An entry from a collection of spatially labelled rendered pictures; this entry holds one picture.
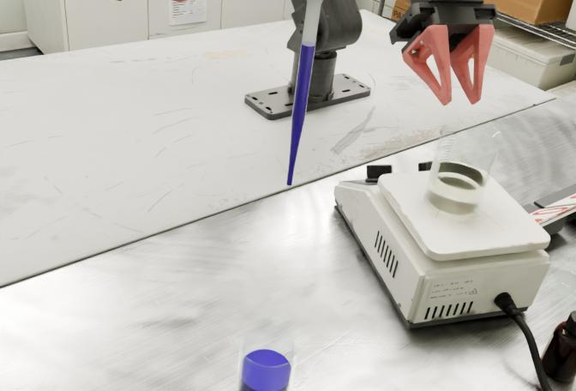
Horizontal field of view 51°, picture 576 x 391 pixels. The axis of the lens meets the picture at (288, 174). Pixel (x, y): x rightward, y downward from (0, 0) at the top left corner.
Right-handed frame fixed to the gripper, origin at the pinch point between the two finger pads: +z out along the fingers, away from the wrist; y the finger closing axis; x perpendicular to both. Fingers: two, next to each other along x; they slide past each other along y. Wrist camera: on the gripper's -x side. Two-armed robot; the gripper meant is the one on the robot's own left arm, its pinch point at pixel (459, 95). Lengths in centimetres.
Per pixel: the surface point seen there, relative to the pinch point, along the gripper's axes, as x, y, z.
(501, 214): -5.5, -2.7, 14.1
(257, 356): -5.0, -26.5, 22.7
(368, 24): 49, 18, -38
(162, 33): 215, -4, -132
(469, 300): -4.0, -7.1, 21.0
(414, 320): -2.8, -12.0, 21.9
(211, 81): 32.2, -19.8, -17.9
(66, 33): 200, -48, -123
